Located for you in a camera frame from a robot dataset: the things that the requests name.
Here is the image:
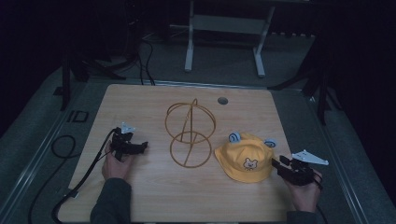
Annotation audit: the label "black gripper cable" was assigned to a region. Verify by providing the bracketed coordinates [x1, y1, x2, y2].
[50, 128, 120, 224]
[313, 173, 329, 224]

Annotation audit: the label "gold wire hat stand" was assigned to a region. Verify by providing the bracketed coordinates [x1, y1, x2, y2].
[164, 98, 217, 169]

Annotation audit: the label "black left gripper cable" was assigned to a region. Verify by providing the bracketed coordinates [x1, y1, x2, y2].
[50, 128, 120, 224]

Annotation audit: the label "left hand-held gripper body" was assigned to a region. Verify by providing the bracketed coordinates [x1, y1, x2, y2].
[110, 121, 138, 162]

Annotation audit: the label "black tripod stand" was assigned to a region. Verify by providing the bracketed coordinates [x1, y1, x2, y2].
[59, 46, 127, 112]
[267, 36, 344, 126]

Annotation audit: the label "yellow bear bucket hat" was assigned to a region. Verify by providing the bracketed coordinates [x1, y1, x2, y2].
[213, 131, 278, 184]

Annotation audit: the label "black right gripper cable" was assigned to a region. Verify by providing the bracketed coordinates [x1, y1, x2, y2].
[313, 173, 329, 224]

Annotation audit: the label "person's left hand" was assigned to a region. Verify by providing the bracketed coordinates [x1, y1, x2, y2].
[102, 141, 134, 181]

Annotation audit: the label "white metal desk frame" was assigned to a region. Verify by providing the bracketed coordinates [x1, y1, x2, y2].
[184, 0, 276, 78]

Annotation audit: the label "person's right hand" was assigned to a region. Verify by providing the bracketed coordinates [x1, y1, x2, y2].
[283, 169, 322, 214]

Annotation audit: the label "black looped floor cable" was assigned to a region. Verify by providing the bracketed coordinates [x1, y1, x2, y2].
[27, 134, 78, 224]

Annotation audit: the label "black hanging cables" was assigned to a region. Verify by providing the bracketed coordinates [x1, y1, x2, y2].
[135, 36, 157, 87]

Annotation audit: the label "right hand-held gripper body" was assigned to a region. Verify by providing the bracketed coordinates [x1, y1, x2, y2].
[277, 149, 330, 187]

